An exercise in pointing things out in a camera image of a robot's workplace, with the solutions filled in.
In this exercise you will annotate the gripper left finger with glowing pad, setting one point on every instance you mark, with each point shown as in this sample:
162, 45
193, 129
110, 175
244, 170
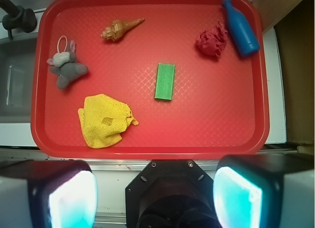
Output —
47, 194

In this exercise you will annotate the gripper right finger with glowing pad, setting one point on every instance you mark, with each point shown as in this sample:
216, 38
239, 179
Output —
265, 191

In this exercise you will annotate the yellow knitted cloth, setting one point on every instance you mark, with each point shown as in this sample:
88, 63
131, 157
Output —
103, 119

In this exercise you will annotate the grey plush mouse toy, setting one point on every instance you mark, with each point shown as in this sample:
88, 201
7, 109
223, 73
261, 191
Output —
64, 63

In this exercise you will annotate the red plastic tray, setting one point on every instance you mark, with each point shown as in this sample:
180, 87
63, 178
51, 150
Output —
219, 106

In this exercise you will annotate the steel sink basin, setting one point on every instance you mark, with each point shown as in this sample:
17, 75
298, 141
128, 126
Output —
17, 57

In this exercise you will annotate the green rectangular sponge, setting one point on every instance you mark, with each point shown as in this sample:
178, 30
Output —
165, 81

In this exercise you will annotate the blue plastic bottle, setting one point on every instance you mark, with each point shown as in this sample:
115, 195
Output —
240, 30

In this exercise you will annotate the crumpled red paper ball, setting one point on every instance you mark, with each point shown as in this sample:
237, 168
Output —
213, 42

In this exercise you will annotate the black faucet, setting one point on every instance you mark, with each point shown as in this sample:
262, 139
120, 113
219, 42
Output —
17, 17

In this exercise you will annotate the brown spiral seashell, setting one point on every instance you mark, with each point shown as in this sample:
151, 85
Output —
118, 28

